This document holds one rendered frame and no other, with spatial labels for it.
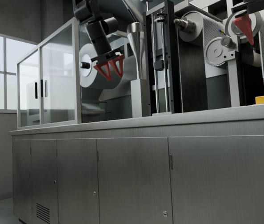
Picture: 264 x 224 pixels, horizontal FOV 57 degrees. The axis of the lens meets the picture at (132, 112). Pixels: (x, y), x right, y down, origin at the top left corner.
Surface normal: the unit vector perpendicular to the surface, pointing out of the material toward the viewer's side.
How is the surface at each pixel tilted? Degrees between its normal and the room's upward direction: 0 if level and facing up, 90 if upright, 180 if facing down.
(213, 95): 90
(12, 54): 90
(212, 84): 90
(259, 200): 90
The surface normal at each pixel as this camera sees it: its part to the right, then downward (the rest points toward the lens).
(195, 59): 0.67, -0.09
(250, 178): -0.74, -0.01
